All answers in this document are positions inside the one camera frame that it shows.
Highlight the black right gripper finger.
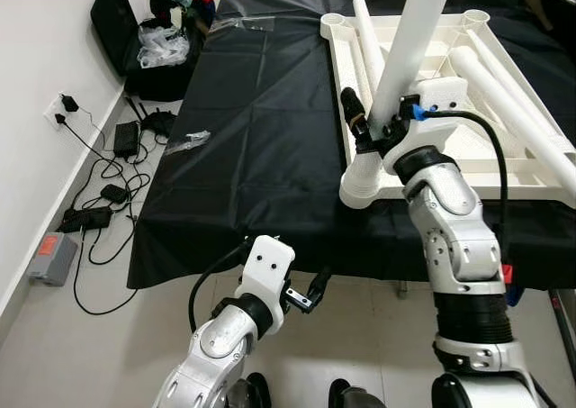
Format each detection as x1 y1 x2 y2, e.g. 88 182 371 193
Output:
340 87 372 152

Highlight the white plastic children table top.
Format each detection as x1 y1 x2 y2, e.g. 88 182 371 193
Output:
319 10 576 202

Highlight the dark left robot foot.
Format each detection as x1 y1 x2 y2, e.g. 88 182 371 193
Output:
225 372 271 408

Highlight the dark robot foot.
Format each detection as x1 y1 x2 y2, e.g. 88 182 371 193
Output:
225 372 271 408
328 378 388 408

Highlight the dark right robot foot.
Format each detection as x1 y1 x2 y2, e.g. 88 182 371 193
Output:
328 378 388 408

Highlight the flat clear plastic bag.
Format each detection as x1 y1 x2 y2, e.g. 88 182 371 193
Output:
216 14 275 31

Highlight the small clear plastic bag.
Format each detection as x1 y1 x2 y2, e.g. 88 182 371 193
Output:
165 131 212 154

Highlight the black wifi router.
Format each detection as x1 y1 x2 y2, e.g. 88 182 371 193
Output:
126 97 178 139

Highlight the crumpled clear plastic bag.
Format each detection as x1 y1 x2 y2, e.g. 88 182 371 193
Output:
135 25 192 69

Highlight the small black power brick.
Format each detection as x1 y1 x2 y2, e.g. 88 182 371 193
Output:
99 184 130 204

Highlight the black round basin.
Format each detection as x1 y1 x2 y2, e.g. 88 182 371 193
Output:
538 0 576 49

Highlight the black power strip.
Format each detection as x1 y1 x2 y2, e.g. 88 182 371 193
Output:
58 207 113 233

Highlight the black power adapter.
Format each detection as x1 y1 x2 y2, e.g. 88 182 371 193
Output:
112 120 142 157

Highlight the grey box orange label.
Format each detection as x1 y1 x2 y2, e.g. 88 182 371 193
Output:
25 232 79 287

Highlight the long black pole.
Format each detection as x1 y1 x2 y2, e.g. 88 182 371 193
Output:
549 289 576 382

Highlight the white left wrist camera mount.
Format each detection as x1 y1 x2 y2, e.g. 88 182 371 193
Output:
236 234 296 312

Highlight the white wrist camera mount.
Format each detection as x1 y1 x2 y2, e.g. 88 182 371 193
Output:
236 234 296 312
382 77 471 175

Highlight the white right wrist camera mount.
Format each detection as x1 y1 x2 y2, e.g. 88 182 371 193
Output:
382 77 471 175

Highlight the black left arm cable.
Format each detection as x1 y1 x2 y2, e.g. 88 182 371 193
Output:
187 239 255 332

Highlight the black floor cable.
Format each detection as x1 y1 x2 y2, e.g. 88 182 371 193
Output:
72 214 140 317

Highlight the white wall socket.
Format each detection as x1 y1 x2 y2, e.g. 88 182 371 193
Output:
43 93 71 128

